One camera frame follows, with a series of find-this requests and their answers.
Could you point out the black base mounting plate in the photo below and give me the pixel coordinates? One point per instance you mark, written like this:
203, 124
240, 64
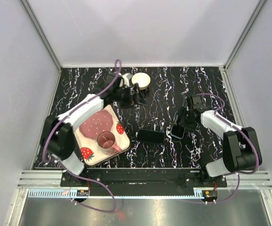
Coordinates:
188, 177

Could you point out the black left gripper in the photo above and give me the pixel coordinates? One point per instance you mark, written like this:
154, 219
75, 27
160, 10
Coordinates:
129, 101

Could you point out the phone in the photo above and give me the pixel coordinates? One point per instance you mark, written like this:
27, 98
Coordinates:
177, 132

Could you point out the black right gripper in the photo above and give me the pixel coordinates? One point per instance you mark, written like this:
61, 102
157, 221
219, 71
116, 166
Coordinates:
188, 127

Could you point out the pink dotted plate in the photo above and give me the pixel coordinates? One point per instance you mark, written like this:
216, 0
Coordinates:
96, 124

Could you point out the white strawberry tray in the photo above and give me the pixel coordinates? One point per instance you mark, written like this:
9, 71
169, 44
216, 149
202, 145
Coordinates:
91, 152

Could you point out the cream ceramic bowl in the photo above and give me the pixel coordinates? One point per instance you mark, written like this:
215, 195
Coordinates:
142, 79

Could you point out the black smartphone on table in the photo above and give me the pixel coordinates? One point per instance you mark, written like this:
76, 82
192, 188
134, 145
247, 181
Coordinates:
150, 136

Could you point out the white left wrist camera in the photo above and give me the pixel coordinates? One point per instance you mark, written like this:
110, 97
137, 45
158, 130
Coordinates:
126, 79

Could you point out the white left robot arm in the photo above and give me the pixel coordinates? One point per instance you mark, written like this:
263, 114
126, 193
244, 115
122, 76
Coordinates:
58, 139

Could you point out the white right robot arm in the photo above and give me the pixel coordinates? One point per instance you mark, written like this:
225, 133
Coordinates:
241, 151

